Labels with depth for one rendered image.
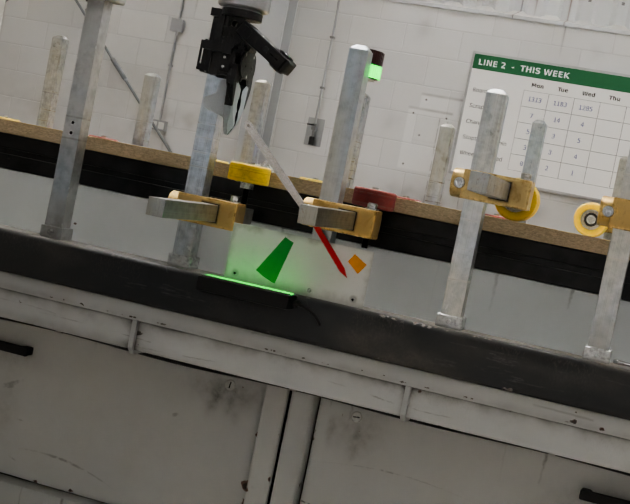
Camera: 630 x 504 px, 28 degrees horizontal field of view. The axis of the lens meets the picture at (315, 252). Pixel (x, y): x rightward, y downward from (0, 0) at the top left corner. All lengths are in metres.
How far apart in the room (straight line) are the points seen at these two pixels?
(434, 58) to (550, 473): 7.50
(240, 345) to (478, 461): 0.51
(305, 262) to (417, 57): 7.62
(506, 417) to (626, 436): 0.20
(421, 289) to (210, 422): 0.51
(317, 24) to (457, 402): 8.02
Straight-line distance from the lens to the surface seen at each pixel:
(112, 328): 2.36
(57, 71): 3.64
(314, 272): 2.18
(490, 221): 2.34
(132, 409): 2.60
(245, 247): 2.22
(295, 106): 10.01
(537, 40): 9.58
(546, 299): 2.34
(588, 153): 9.38
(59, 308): 2.40
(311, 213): 1.94
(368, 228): 2.16
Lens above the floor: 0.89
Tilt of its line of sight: 3 degrees down
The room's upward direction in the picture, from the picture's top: 11 degrees clockwise
